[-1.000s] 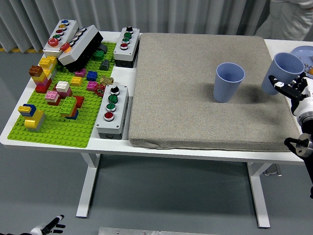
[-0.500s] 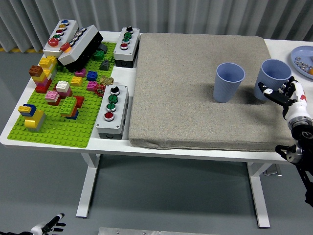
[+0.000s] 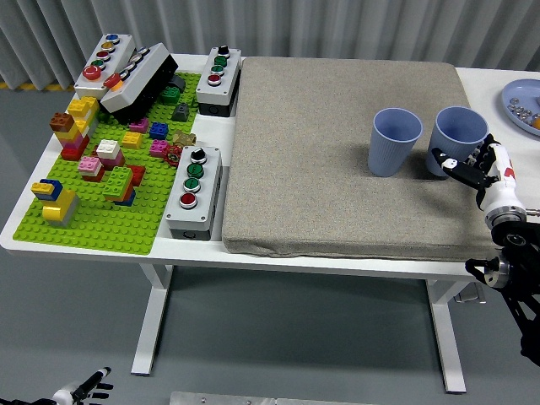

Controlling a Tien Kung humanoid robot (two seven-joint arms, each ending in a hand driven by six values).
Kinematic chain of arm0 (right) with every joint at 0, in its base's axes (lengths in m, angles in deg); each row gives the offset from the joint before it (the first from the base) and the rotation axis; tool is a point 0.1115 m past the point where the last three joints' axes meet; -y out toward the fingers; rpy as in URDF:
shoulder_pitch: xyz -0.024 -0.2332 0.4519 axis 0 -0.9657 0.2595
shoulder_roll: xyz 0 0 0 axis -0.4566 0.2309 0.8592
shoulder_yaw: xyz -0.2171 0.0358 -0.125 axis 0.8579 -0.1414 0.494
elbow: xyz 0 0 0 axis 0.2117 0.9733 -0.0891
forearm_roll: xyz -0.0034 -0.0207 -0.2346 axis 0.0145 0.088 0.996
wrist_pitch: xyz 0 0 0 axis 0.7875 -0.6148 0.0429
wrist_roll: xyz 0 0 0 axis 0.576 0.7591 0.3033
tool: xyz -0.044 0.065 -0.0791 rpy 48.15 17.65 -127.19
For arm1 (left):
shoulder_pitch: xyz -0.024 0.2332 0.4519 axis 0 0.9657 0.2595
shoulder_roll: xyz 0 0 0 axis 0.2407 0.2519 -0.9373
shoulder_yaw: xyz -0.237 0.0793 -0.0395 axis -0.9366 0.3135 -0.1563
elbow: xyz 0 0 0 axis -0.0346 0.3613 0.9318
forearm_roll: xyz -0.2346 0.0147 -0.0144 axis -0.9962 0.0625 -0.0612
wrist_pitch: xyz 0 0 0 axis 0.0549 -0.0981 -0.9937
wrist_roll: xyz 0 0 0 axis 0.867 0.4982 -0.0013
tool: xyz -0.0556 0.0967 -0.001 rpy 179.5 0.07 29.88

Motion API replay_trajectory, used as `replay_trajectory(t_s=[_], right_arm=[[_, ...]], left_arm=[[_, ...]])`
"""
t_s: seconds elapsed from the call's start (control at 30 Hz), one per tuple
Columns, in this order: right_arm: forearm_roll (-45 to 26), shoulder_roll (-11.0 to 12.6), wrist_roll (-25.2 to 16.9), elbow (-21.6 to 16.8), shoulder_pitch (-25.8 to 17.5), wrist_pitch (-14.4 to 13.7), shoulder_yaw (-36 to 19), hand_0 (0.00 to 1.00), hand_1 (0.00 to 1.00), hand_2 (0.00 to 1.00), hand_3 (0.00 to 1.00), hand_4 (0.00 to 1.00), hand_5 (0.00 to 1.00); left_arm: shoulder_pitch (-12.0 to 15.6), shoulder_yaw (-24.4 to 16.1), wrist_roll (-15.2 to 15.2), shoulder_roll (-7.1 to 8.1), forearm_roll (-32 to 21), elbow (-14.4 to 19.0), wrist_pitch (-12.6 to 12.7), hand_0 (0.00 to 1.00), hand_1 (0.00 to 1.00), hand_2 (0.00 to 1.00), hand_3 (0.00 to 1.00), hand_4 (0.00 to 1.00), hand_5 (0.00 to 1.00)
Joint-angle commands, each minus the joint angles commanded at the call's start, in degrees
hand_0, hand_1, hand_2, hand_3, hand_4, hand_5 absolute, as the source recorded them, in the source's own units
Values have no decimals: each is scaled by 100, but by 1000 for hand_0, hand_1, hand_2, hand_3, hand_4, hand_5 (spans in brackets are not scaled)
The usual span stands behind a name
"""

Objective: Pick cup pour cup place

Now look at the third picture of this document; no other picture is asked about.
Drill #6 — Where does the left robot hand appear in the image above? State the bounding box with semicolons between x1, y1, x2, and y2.
51;366;114;405

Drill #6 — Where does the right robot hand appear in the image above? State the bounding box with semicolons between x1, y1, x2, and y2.
429;133;518;214

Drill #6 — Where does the blue ribbed plastic cup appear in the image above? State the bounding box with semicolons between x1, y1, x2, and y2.
366;107;424;178
424;105;489;181

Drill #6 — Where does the white table leg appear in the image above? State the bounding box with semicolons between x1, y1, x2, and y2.
130;263;174;376
424;278;467;396

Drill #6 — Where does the light blue plate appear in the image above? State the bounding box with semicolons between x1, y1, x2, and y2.
500;78;540;137

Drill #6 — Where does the green lego baseplate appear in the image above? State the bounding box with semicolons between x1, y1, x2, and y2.
12;71;203;257

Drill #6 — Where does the silver metal plate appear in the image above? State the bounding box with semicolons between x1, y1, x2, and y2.
169;391;381;405

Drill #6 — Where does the blue yellow grey brick duck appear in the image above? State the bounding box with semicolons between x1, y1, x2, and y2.
30;178;81;229

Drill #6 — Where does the grey-brown fabric mat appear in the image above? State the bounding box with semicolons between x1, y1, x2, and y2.
222;57;521;262

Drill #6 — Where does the large knob three-button control box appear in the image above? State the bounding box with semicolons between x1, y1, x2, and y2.
164;145;224;242

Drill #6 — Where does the green orange blue brick stack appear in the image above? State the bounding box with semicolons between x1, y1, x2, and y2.
102;166;137;208

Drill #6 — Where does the red lego brick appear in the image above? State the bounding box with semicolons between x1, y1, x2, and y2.
126;164;147;186

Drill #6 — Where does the pink white red brick stack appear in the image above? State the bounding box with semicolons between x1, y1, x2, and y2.
77;155;106;183

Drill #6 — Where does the red valve handwheel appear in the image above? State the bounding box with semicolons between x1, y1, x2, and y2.
163;144;183;167

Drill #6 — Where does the brown yellow pink red tower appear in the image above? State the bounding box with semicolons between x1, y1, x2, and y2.
49;111;92;162

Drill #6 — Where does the brass valve fitting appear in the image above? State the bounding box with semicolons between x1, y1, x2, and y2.
171;129;198;149

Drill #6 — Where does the yellow white brick stack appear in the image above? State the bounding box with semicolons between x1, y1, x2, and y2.
67;95;101;138

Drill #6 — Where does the small knob three-button control box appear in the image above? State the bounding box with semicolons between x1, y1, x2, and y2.
195;45;243;118

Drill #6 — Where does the yellow black floor tape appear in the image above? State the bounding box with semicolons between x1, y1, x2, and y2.
0;81;76;92

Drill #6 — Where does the green lego brick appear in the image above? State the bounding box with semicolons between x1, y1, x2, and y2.
159;85;183;105

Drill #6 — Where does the tilted white black control box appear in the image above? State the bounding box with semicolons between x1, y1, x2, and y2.
100;41;180;126

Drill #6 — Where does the five-button white control box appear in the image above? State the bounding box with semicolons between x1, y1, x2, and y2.
73;33;137;101

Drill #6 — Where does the grey pleated curtain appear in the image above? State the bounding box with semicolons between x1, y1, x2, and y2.
0;0;540;92

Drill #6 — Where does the metal bracket under table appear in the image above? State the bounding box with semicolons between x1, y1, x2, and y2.
453;282;487;305

